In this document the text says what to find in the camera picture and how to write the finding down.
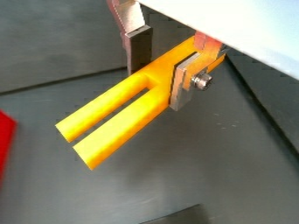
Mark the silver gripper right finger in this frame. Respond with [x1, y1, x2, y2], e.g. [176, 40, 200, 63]
[170, 31, 228, 111]

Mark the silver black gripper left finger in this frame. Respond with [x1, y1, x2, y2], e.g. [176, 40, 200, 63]
[107, 0, 154, 74]

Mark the yellow two-prong object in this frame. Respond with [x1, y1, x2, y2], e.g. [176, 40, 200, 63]
[56, 37, 223, 169]

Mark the red foam shape board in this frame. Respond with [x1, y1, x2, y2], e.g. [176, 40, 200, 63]
[0, 110, 16, 184]

